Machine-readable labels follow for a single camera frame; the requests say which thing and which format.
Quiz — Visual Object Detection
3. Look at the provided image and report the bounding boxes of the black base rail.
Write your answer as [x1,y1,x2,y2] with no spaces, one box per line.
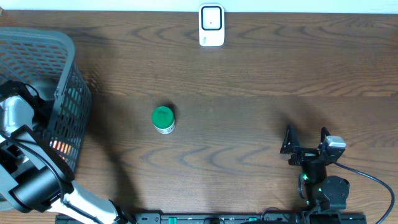
[55,212,368,224]

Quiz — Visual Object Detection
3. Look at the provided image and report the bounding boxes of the green lid jar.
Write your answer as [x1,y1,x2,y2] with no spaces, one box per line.
[152,106,175,134]

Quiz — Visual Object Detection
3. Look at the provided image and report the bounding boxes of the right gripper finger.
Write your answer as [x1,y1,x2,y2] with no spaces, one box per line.
[280,124,300,154]
[320,127,330,146]

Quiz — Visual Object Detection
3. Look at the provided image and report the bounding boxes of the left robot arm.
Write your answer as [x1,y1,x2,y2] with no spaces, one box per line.
[1,80,136,223]

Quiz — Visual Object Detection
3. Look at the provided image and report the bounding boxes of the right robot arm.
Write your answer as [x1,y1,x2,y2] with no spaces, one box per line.
[280,124,349,212]

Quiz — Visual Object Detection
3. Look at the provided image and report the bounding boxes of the orange snack sachet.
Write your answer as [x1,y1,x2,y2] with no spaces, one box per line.
[50,140,72,159]

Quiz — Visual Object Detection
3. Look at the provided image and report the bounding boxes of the grey plastic shopping basket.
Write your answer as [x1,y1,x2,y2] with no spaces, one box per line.
[1,27,91,174]

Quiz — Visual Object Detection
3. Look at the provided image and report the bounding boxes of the white barcode scanner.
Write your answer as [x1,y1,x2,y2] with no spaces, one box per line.
[198,4,225,47]

